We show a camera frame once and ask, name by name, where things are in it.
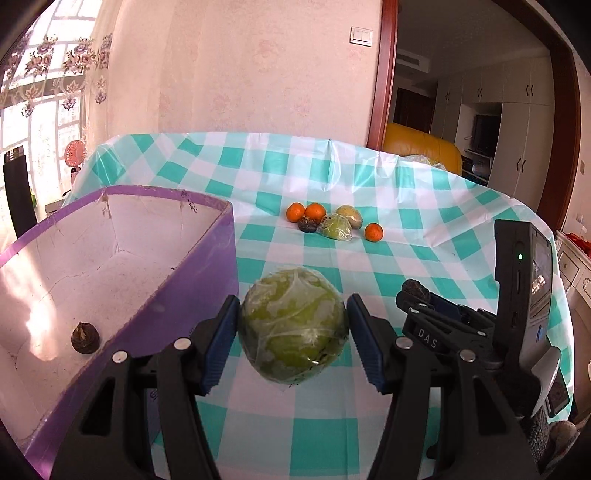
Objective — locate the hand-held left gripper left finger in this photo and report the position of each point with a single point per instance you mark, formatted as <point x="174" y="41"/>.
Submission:
<point x="220" y="344"/>

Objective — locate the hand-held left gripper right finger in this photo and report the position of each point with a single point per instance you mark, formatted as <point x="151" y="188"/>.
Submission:
<point x="367" y="344"/>

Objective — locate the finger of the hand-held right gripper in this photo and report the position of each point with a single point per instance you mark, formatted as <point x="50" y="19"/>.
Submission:
<point x="461" y="313"/>
<point x="427" y="330"/>

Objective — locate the dark brown small fruit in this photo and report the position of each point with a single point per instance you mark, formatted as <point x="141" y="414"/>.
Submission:
<point x="414" y="289"/>
<point x="85" y="338"/>
<point x="307" y="224"/>

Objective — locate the large green melon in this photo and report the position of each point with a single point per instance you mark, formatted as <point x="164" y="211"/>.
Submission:
<point x="293" y="323"/>

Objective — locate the purple cardboard box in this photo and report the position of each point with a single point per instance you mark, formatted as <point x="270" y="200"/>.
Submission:
<point x="138" y="258"/>

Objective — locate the person's right hand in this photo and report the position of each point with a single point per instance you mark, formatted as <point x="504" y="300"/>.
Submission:
<point x="551" y="441"/>

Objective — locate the white drawer cabinet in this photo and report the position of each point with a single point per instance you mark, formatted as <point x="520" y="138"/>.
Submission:
<point x="575" y="272"/>

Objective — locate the orange tangerine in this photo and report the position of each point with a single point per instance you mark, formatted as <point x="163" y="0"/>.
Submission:
<point x="374" y="232"/>
<point x="295" y="212"/>
<point x="315" y="212"/>

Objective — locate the small green wrapped fruit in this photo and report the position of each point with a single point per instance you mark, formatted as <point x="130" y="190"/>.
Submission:
<point x="337" y="227"/>

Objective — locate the clear plastic bag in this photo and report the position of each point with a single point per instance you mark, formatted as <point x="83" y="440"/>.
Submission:
<point x="424" y="160"/>

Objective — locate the black television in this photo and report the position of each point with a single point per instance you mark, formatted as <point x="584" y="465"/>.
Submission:
<point x="487" y="134"/>

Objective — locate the white wardrobe cabinets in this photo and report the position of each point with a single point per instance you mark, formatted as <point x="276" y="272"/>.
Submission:
<point x="517" y="120"/>

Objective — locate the yellow sofa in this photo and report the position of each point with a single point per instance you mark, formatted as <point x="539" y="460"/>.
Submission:
<point x="415" y="141"/>

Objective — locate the teal checkered tablecloth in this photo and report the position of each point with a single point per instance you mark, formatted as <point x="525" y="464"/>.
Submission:
<point x="286" y="175"/>

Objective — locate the pink handheld fan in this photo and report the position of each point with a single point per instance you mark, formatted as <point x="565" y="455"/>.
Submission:
<point x="75" y="153"/>

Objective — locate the black chair back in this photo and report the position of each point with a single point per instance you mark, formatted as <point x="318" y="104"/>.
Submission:
<point x="18" y="194"/>

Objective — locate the floral lace curtain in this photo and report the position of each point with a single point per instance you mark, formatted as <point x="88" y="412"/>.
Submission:
<point x="60" y="60"/>

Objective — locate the red-brown wooden door frame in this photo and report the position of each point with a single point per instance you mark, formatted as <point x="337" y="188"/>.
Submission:
<point x="383" y="78"/>

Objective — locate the white light switch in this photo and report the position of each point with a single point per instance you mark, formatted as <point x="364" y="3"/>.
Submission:
<point x="362" y="36"/>

